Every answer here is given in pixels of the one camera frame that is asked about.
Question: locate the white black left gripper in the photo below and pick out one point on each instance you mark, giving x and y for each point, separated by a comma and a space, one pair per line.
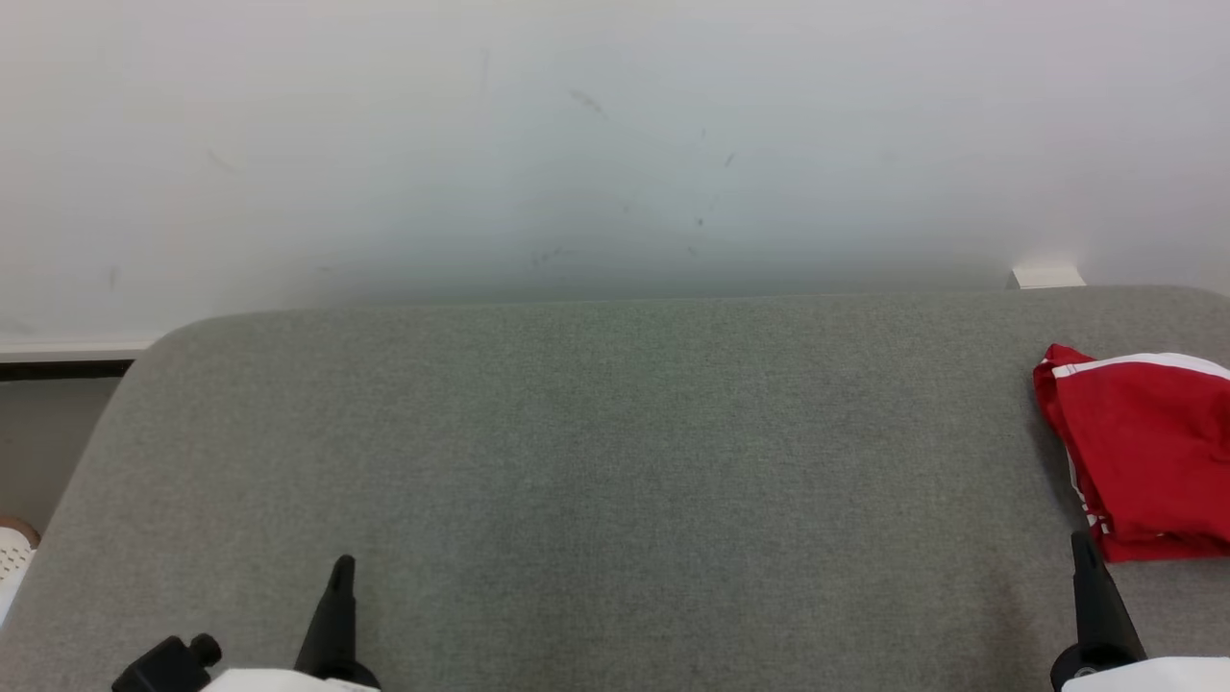
168, 663

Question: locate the red jersey shirt white sleeves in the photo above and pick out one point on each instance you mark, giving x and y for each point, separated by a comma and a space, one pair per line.
1093, 514

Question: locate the white perforated laundry basket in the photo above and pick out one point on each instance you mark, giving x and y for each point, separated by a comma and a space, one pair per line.
12, 557

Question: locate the red shorts white side stripes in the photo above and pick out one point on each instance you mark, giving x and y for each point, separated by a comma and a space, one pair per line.
1153, 442

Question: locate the small white box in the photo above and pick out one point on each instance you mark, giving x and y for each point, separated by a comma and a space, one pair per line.
1047, 278

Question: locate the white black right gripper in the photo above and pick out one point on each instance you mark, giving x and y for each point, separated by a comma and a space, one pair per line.
1153, 678

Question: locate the white skirting board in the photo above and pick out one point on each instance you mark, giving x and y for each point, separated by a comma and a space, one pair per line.
67, 349

